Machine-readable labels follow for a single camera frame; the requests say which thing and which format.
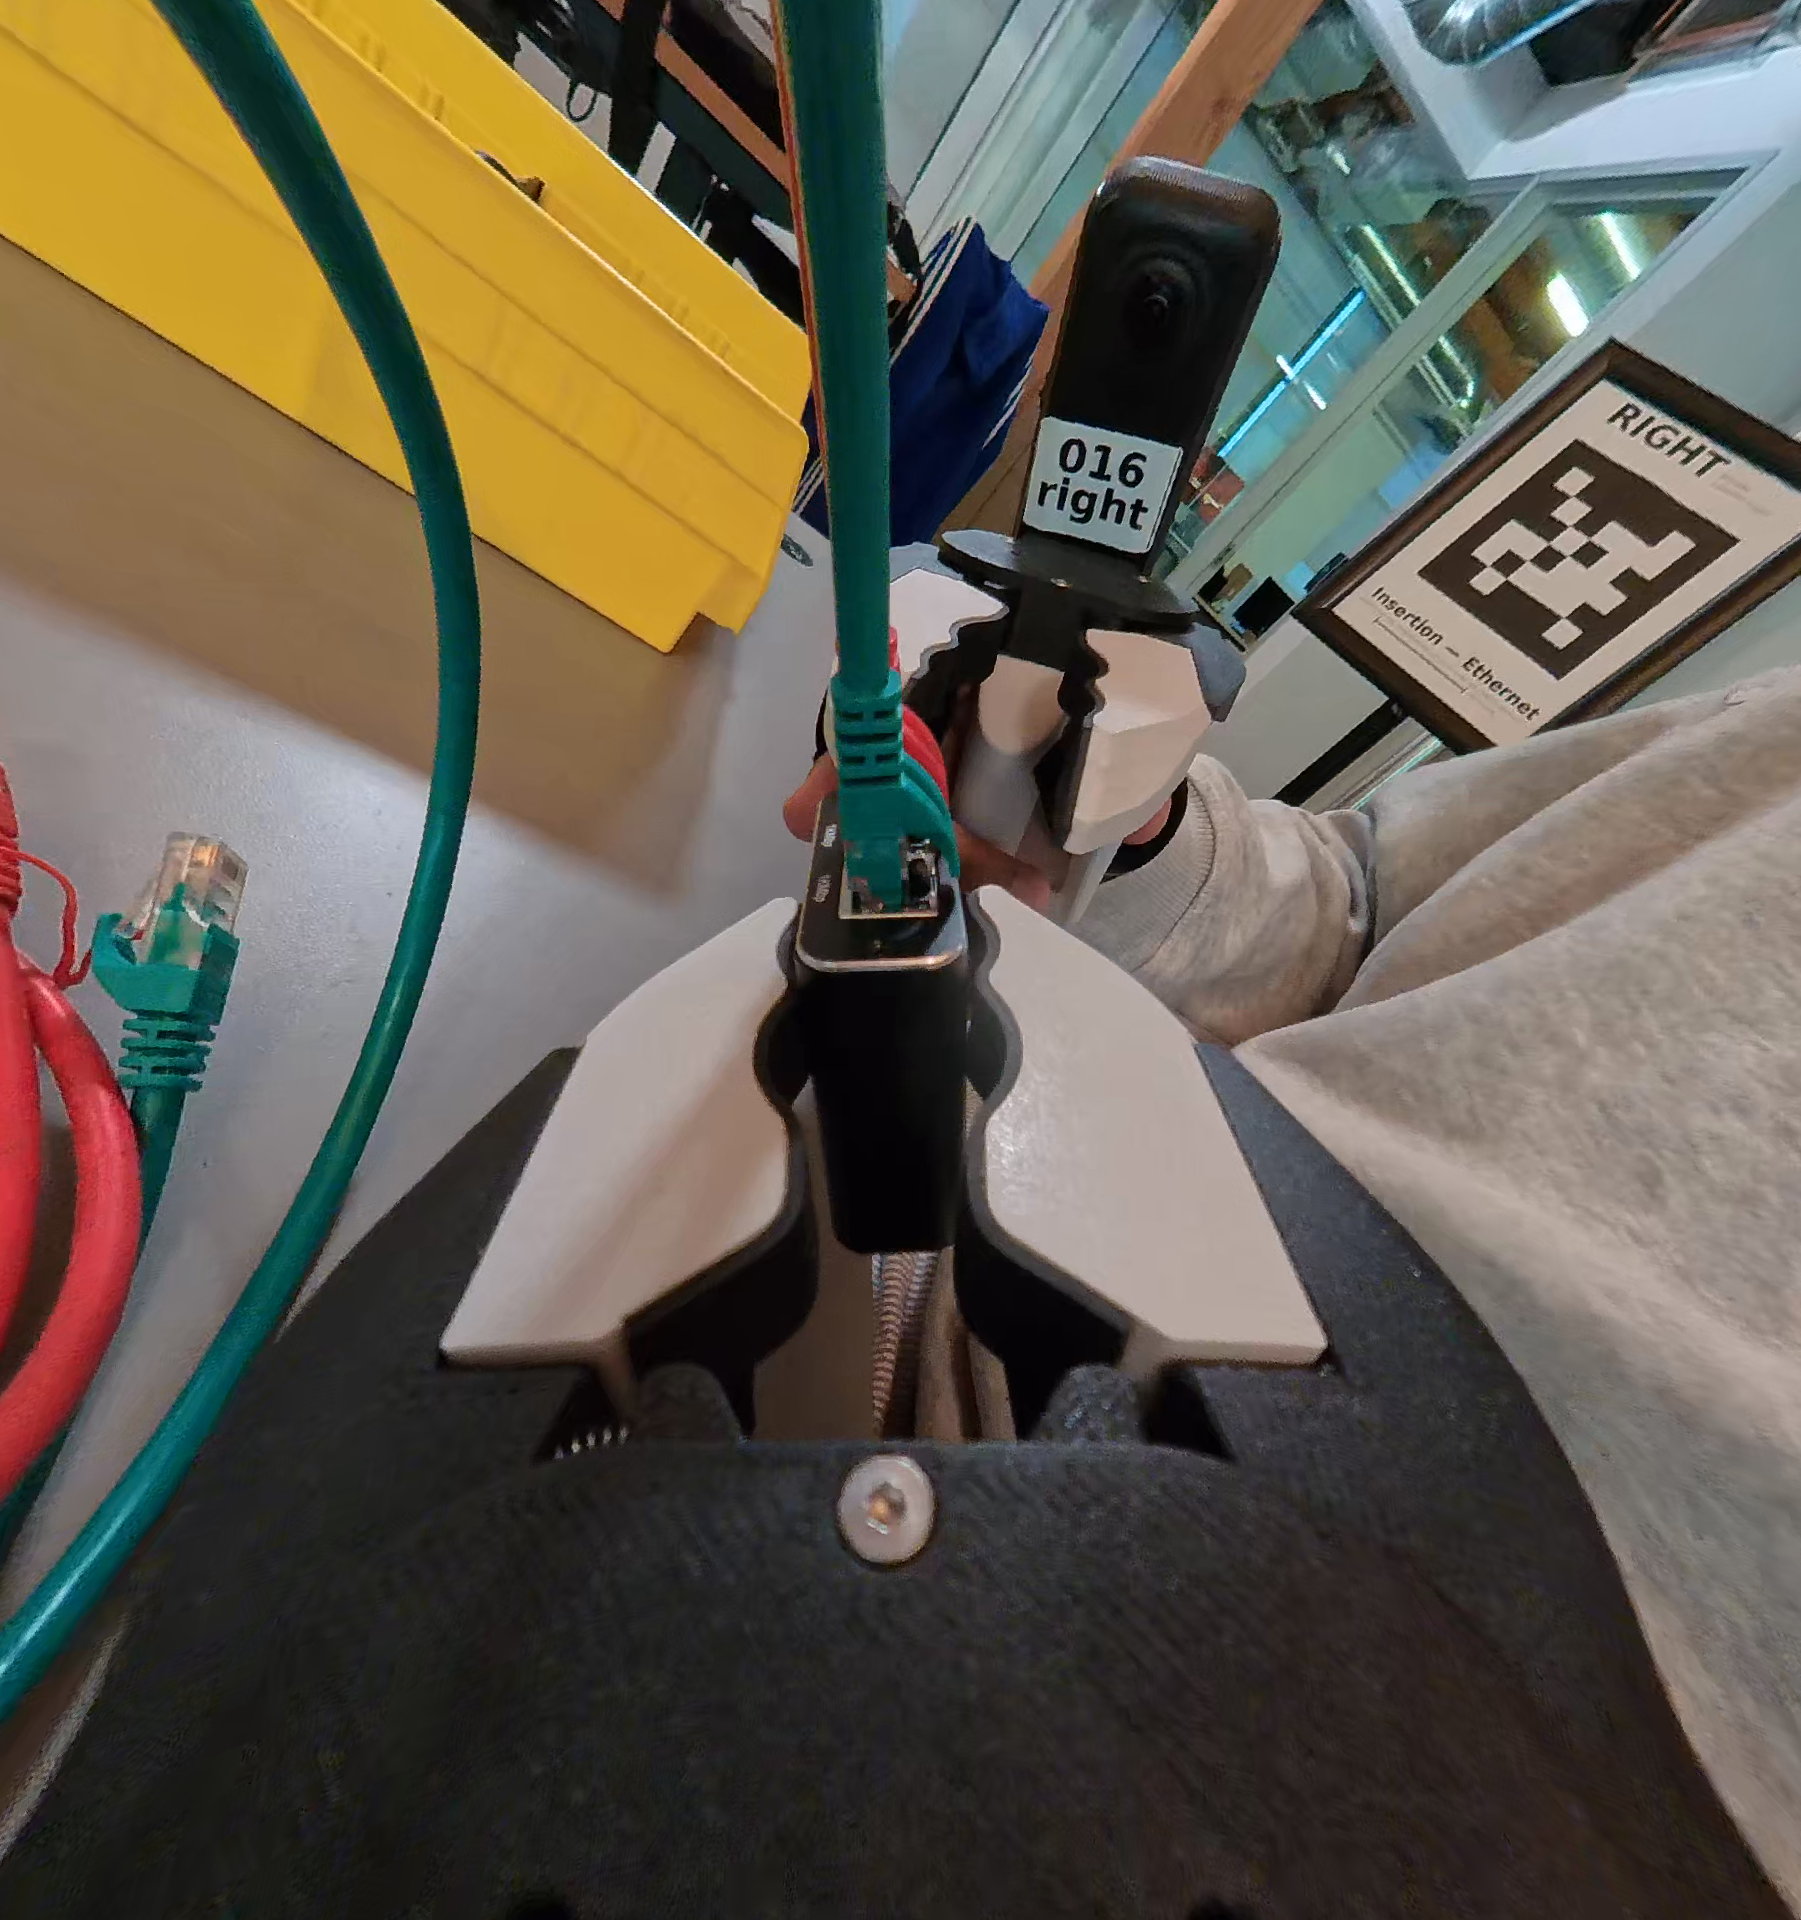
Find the yellow plastic bin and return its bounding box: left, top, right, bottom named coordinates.
left=0, top=0, right=812, bottom=655

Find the framed marker sign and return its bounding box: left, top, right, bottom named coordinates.
left=1271, top=336, right=1801, bottom=812

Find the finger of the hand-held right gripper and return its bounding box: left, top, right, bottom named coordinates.
left=1058, top=634, right=1219, bottom=932
left=888, top=553, right=1023, bottom=730

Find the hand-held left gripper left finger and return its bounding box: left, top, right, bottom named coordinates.
left=439, top=897, right=827, bottom=1434

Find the black ethernet adapter with braided cable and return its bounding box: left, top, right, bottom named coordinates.
left=787, top=802, right=976, bottom=1442

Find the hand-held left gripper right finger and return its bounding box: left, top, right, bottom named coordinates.
left=958, top=885, right=1331, bottom=1439

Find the person's right forearm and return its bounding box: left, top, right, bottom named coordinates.
left=1081, top=756, right=1382, bottom=1044

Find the green ethernet cable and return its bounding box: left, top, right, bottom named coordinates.
left=0, top=0, right=968, bottom=1786

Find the person's right hand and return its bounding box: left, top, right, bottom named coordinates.
left=779, top=742, right=1067, bottom=921

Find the blue cloth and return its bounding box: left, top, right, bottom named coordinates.
left=801, top=216, right=1051, bottom=527

